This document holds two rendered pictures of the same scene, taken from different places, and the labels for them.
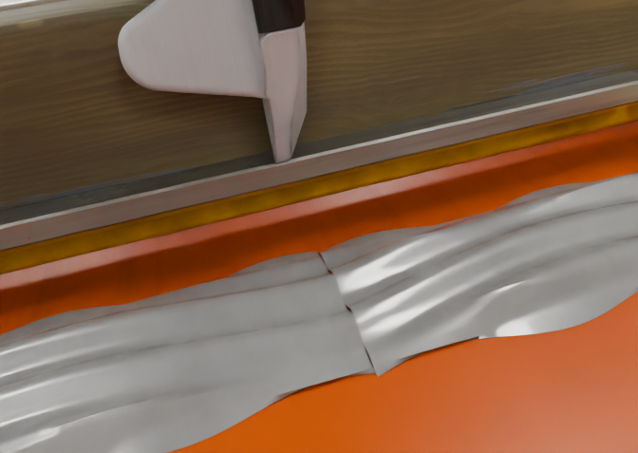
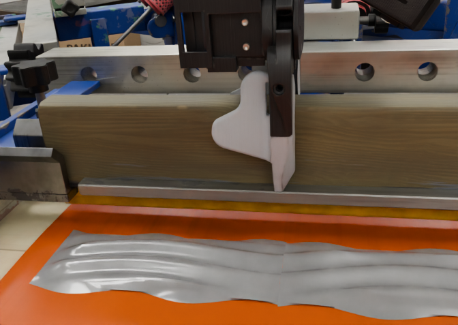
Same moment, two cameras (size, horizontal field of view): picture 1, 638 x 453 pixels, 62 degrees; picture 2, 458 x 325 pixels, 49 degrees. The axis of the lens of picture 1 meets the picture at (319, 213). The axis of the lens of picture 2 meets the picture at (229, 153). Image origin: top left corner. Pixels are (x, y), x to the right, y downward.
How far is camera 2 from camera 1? 0.19 m
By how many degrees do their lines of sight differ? 22
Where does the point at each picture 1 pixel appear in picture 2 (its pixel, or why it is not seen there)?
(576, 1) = not seen: outside the picture
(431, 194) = (369, 231)
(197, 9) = (247, 118)
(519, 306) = (362, 300)
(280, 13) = (281, 129)
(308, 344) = (253, 281)
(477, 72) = (403, 170)
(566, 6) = not seen: outside the picture
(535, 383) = not seen: outside the picture
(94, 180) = (190, 176)
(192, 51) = (241, 135)
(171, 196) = (221, 193)
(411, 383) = (290, 314)
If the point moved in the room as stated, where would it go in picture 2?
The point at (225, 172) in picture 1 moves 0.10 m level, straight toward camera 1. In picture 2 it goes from (249, 189) to (221, 271)
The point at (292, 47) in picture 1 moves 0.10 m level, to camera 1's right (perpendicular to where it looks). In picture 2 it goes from (285, 144) to (441, 160)
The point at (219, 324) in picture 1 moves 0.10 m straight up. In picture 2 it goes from (222, 261) to (211, 134)
